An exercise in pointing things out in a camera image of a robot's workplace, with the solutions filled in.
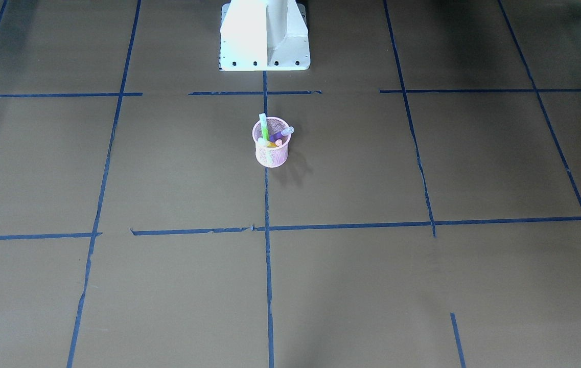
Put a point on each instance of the purple marker pen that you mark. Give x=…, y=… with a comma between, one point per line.
x=279, y=135

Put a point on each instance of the pink mesh pen holder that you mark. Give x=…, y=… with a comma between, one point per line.
x=271, y=157

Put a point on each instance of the green highlighter pen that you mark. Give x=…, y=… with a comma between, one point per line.
x=263, y=126

